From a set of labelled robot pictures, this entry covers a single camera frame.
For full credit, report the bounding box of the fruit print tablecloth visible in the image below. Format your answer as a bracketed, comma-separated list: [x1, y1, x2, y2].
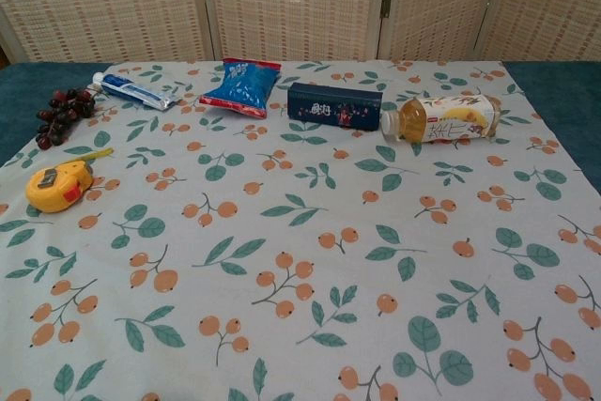
[0, 58, 601, 401]

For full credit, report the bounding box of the yellow tape measure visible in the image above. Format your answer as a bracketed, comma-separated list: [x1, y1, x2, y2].
[25, 147, 116, 213]

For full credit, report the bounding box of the blue white toothpaste tube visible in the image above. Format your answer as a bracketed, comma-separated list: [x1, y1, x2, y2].
[91, 71, 182, 113]

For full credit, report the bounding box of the woven folding screen panel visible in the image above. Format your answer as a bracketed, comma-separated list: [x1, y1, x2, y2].
[199, 0, 393, 63]
[478, 0, 601, 64]
[385, 0, 504, 63]
[0, 0, 210, 64]

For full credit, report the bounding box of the dark red grape bunch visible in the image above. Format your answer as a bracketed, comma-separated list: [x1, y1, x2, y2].
[36, 86, 98, 150]

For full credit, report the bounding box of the yellow tea plastic bottle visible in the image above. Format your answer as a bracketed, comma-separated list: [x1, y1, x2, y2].
[380, 93, 503, 145]

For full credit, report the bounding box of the blue red snack bag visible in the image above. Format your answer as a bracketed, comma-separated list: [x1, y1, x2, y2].
[198, 57, 282, 119]

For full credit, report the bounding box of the teal table cover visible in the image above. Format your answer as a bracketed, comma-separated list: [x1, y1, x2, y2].
[0, 60, 601, 195]

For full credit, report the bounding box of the dark blue printed box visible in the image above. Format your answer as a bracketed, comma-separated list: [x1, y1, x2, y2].
[286, 82, 384, 132]

